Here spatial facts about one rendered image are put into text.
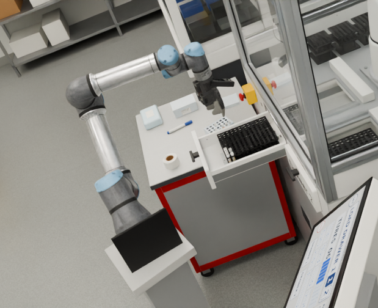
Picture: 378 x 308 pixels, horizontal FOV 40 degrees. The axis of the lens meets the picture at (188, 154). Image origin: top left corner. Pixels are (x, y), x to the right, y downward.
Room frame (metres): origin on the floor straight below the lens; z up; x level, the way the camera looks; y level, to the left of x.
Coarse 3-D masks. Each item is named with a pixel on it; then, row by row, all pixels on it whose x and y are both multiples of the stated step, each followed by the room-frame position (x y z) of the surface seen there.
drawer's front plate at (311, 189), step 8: (288, 144) 1.54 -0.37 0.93; (288, 152) 1.50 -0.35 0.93; (288, 160) 1.54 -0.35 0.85; (296, 160) 1.44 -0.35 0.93; (296, 168) 1.42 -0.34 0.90; (296, 176) 1.46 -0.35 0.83; (304, 176) 1.34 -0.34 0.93; (304, 184) 1.35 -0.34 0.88; (312, 184) 1.29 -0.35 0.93; (312, 192) 1.26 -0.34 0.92; (312, 200) 1.29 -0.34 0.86; (320, 208) 1.26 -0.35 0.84
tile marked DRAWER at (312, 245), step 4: (316, 240) 0.99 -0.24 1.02; (312, 244) 0.99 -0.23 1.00; (308, 248) 1.00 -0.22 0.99; (312, 248) 0.97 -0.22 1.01; (308, 252) 0.97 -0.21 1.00; (312, 252) 0.95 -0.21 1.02; (308, 256) 0.96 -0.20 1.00; (304, 260) 0.96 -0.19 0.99; (308, 260) 0.94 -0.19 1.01; (304, 264) 0.94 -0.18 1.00
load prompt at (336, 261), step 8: (352, 208) 0.92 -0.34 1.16; (352, 216) 0.89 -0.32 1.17; (344, 224) 0.90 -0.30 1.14; (344, 232) 0.86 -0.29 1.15; (344, 240) 0.83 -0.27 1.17; (336, 248) 0.84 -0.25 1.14; (336, 256) 0.81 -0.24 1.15; (336, 264) 0.78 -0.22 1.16; (328, 272) 0.79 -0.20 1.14; (336, 272) 0.75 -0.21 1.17; (328, 280) 0.75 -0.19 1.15; (328, 288) 0.73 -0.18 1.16; (328, 296) 0.70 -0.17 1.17
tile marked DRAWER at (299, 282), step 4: (304, 272) 0.91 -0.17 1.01; (300, 276) 0.91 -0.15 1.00; (304, 276) 0.89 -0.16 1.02; (300, 280) 0.89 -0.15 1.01; (296, 284) 0.89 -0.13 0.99; (300, 284) 0.87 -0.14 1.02; (296, 288) 0.88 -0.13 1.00; (296, 292) 0.86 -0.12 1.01; (292, 296) 0.86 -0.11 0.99; (296, 296) 0.84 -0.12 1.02
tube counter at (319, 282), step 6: (330, 252) 0.85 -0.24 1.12; (324, 258) 0.86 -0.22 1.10; (330, 258) 0.83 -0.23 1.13; (324, 264) 0.83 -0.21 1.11; (324, 270) 0.81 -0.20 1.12; (318, 276) 0.81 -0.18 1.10; (324, 276) 0.79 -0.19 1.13; (318, 282) 0.79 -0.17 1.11; (318, 288) 0.77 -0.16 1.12; (312, 294) 0.77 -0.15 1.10; (318, 294) 0.75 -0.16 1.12; (312, 300) 0.75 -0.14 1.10; (312, 306) 0.73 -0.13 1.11
